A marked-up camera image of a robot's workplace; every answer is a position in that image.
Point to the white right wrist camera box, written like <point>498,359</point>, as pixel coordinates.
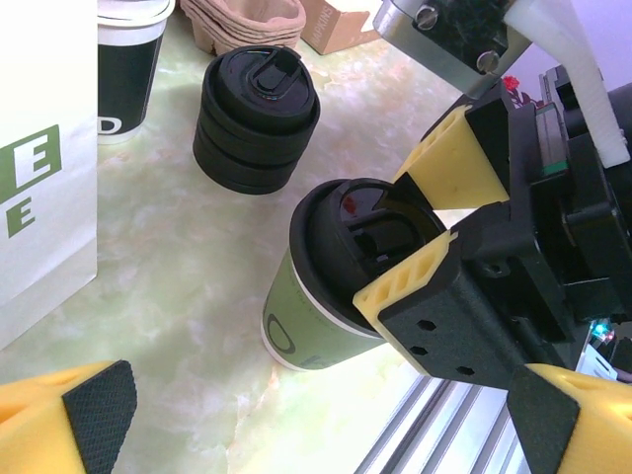
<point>582,74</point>

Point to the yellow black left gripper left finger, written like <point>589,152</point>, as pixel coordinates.
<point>39,424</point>

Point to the stack of paper cups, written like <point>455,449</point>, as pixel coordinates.
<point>123,74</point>

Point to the stack of black lids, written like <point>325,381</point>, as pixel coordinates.
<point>247,138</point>

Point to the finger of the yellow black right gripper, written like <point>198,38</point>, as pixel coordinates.
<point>469,306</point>
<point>464,163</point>

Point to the black cup lid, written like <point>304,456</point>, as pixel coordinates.
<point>321,232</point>

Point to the white printed paper bag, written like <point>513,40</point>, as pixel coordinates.
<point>44,99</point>

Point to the aluminium front rail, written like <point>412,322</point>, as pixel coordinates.
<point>434,434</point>

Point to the stack of pulp cup carriers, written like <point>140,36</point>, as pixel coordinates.
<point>247,24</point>

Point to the brown cardboard napkin box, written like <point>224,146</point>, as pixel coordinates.
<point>336,24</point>

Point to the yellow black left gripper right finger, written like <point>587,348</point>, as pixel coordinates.
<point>592,424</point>

